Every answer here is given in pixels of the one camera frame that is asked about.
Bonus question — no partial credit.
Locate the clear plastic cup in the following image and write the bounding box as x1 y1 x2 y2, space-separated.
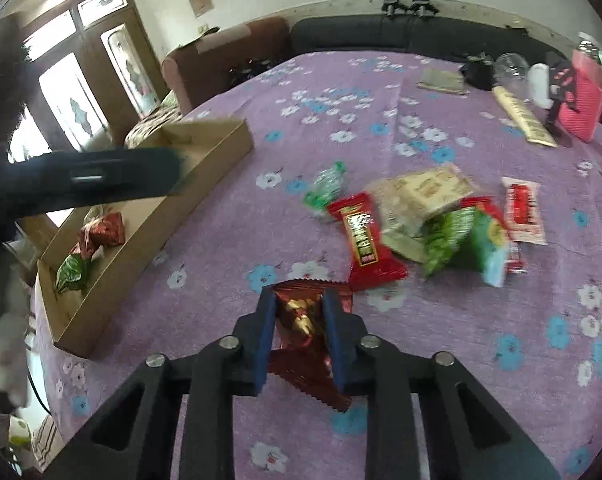
493 52 532 98

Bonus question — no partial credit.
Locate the brown cardboard box tray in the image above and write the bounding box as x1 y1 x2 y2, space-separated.
35 118 256 359

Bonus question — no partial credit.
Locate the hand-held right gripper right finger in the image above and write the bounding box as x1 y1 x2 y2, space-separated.
322 291 566 480

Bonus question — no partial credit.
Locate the purple floral tablecloth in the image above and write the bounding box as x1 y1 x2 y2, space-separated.
33 50 602 480

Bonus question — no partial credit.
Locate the red snack bar packet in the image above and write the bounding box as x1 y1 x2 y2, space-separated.
327 192 410 292

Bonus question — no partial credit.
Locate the clear green candy wrapper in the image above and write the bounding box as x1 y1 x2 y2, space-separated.
302 161 350 217

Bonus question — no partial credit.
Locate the white and red snack packet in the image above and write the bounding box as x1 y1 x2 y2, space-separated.
500 176 548 246

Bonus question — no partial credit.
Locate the dark red foil candy packet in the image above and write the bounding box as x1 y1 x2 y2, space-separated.
267 279 356 414

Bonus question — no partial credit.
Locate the black pouch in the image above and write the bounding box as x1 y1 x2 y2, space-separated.
460 55 496 92

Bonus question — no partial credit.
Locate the small red snack packet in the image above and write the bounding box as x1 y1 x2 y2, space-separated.
503 240 529 276

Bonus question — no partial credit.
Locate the white fluffy cloth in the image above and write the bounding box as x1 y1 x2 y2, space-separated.
0 260 34 408

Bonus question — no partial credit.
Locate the pink ribbed packet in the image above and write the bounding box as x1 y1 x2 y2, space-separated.
556 50 602 143

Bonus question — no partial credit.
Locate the white bottle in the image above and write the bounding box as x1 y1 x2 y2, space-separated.
527 63 554 110

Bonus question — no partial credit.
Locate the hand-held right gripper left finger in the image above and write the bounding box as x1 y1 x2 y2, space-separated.
46 289 278 480

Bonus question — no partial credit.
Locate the green leafy snack packet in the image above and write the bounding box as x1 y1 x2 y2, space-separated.
421 207 479 279

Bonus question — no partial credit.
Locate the long yellow packet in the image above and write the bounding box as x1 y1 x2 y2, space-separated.
492 85 559 149

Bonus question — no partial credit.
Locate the wooden glass panel door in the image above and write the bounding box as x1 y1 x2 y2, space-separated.
6 0 164 161

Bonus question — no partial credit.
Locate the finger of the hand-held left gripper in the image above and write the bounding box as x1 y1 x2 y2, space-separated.
6 146 188 217

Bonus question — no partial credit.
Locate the green foil candy packet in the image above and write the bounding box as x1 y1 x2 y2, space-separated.
55 254 98 295

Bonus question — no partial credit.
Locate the light blue snack packet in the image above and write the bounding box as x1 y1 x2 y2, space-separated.
465 205 512 288

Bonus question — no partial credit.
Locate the beige printed snack packet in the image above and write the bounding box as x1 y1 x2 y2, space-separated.
368 162 480 264

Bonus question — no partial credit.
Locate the black sofa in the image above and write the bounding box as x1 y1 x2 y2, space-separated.
288 14 566 63

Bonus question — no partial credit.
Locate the flat olive packet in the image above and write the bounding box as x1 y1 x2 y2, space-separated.
416 67 469 96

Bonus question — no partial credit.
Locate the brown armchair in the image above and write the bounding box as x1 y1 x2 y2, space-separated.
161 16 294 116

